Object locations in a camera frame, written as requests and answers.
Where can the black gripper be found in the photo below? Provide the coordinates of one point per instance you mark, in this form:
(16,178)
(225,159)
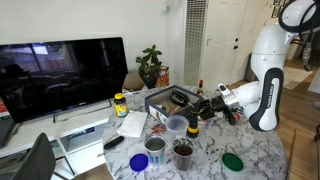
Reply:
(215,106)

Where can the yellow black Rayovac torch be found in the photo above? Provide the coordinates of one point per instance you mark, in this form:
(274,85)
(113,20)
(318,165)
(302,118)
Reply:
(192,128)

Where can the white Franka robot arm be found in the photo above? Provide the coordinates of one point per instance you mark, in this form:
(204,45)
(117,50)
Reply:
(266,66)

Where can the fruit puree pouch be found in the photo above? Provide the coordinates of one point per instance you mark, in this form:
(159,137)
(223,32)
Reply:
(208,123)

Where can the brown hot sauce bottle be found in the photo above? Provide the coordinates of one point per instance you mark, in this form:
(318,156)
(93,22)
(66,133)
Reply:
(200,88)

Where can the black case in box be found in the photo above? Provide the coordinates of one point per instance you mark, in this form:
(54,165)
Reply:
(179,98)

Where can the clear plastic measuring cup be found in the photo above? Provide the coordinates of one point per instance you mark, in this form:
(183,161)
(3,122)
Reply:
(176,126)

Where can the wooden block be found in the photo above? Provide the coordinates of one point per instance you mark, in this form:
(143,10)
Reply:
(171,108)

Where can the small red capped jar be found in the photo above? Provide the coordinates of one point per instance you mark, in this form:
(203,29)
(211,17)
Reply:
(237,116)

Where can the navy blue shoe box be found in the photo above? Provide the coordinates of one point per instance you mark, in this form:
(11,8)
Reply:
(156,103)

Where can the red chili packet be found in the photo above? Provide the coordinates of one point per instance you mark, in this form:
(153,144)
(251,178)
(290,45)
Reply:
(158,128)

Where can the plastic cup of coffee beans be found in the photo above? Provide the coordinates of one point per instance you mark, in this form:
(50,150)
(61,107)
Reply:
(183,155)

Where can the orange snack carton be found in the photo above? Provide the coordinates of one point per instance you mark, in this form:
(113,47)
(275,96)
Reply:
(163,77)

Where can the green round lid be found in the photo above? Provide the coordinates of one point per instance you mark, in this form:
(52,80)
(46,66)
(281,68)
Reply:
(232,162)

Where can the metal can with blue label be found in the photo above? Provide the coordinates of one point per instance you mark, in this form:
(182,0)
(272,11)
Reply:
(155,151)

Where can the green potted plant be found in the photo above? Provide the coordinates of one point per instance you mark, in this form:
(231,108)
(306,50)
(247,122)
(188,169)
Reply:
(150,65)

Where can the white paper napkin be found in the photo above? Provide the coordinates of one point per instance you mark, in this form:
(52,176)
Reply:
(132,124)

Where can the white door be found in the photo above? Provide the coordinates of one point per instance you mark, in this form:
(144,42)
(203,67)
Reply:
(223,36)

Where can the vitamin bottle with yellow lid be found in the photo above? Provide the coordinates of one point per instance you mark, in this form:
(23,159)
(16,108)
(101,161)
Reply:
(120,106)

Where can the blue round lid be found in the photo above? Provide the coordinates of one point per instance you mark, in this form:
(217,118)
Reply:
(138,162)

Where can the black remote control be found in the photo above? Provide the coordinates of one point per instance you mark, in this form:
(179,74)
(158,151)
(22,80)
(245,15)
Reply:
(114,142)

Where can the patterned floor rug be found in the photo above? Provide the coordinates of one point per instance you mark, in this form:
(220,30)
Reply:
(296,78)

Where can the white round thermostat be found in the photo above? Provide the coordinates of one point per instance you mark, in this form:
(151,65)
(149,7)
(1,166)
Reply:
(166,8)

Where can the black picture frames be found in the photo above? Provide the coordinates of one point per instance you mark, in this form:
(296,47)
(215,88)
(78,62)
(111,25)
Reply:
(278,8)

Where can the black flat screen television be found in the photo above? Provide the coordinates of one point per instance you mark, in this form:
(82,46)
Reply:
(63,76)

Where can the white television stand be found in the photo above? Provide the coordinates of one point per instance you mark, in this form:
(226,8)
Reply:
(40,130)

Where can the black chair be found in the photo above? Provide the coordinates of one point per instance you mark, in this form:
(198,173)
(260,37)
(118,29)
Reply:
(36,160)

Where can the white wall vent grille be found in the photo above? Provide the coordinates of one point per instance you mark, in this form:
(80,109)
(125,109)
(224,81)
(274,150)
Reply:
(195,40)

